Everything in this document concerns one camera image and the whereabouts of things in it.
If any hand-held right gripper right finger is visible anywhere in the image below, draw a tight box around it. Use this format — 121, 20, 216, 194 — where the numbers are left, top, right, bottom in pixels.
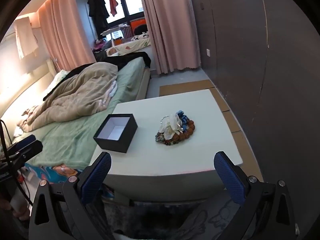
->
213, 151, 299, 240

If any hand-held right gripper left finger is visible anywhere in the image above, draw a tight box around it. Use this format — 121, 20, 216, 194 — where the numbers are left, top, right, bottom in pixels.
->
29, 151, 118, 240

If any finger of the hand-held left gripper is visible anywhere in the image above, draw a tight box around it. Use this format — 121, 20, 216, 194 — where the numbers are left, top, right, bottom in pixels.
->
10, 140, 43, 167
6, 134, 37, 155

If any black jewelry box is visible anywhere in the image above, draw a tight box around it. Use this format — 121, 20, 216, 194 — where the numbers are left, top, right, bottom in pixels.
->
93, 113, 138, 154

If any brown bead bracelet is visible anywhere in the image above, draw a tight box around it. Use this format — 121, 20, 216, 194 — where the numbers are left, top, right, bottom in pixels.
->
172, 120, 197, 142

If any blue bead bracelet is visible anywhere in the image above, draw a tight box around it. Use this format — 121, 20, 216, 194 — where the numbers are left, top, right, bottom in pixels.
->
175, 110, 192, 131

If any multicoloured bead bracelet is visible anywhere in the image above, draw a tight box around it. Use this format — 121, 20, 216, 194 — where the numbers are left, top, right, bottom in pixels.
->
155, 130, 186, 146

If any white organza pouch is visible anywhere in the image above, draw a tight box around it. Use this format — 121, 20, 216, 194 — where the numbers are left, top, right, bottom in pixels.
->
160, 114, 186, 139

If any silver bangle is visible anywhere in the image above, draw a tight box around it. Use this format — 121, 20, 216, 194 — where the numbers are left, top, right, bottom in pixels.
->
160, 115, 176, 125

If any person's left hand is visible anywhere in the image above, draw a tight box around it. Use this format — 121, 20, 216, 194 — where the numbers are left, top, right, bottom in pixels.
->
0, 197, 28, 221

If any colourful printed cloth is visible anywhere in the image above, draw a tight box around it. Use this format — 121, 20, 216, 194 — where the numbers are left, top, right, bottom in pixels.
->
24, 162, 116, 198

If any bed with green sheet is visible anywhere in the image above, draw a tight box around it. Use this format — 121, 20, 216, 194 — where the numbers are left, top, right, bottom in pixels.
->
0, 55, 152, 172

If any grey printed rug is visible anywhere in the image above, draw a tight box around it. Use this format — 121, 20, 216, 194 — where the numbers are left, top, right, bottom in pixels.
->
104, 197, 253, 240

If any brown cardboard sheet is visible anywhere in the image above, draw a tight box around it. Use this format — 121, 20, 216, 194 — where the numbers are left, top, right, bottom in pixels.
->
209, 87, 263, 183
159, 79, 216, 97

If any beige blanket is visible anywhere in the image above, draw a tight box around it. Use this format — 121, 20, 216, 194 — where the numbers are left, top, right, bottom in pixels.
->
17, 62, 118, 133

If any white pillow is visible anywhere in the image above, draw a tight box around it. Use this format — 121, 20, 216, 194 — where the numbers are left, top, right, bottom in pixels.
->
46, 69, 71, 98

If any hanging white garment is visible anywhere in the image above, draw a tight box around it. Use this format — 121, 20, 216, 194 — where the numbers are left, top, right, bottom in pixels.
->
13, 16, 40, 61

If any pink curtain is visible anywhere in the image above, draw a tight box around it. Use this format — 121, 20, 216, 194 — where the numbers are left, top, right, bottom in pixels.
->
37, 0, 97, 72
137, 0, 202, 75

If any pink stuffed toy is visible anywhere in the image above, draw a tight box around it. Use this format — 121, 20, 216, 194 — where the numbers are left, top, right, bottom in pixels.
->
92, 39, 108, 53

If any black clothing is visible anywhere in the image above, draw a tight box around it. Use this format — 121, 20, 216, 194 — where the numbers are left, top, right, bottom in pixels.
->
93, 51, 152, 71

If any patterned cream bedding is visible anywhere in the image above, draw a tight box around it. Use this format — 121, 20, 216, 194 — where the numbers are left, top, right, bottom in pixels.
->
107, 35, 152, 56

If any hanging black coat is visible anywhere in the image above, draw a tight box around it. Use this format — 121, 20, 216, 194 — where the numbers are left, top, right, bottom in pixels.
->
86, 0, 109, 31

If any orange panel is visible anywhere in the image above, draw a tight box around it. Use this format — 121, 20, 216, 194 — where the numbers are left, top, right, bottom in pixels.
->
130, 18, 146, 30

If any hanging orange garment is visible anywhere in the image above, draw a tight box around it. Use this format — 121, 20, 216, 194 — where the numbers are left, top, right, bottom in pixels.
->
107, 0, 120, 17

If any black cable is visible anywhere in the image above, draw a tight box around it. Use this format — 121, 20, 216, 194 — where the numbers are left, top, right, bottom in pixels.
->
0, 119, 34, 207

